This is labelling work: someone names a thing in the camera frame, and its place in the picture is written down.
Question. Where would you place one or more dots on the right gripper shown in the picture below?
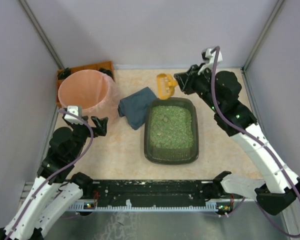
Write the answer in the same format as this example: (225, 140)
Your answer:
(190, 80)

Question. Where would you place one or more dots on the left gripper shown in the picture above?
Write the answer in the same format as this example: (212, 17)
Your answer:
(90, 125)

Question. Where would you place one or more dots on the yellow litter scoop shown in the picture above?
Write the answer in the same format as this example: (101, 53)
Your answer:
(166, 85)

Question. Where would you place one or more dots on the bin with pink bag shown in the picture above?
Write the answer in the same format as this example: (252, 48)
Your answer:
(108, 107)

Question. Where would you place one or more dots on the dark green litter box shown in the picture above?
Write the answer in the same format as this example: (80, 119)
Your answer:
(171, 135)

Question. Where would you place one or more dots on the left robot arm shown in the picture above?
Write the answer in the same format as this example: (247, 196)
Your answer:
(47, 175)

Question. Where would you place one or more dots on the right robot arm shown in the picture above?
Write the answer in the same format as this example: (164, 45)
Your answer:
(279, 185)

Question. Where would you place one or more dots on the grey-blue cloth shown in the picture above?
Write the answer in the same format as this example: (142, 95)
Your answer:
(134, 107)

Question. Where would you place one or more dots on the black object in tray corner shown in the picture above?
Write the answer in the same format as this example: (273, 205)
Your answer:
(63, 74)

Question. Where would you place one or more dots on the orange wooden tray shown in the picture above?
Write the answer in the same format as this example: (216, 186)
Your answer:
(90, 68)

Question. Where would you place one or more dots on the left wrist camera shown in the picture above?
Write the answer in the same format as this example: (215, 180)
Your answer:
(73, 115)

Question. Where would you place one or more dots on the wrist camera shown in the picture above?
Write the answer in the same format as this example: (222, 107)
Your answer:
(73, 115)
(208, 57)

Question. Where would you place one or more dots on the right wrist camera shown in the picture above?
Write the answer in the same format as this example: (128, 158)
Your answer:
(208, 57)

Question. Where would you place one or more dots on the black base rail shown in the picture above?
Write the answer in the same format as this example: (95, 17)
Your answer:
(86, 195)

